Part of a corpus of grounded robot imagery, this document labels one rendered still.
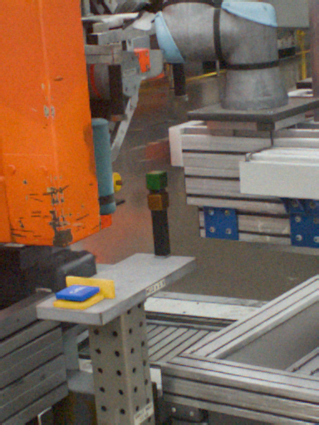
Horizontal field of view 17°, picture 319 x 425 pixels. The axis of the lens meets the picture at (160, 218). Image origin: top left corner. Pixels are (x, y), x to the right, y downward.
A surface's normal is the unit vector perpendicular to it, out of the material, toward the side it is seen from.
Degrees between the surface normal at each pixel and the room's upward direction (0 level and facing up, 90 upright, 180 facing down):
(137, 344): 90
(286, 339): 0
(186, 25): 70
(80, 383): 0
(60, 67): 90
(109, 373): 90
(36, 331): 90
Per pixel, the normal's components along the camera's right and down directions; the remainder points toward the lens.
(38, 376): 0.87, 0.04
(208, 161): -0.58, 0.23
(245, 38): -0.19, 0.26
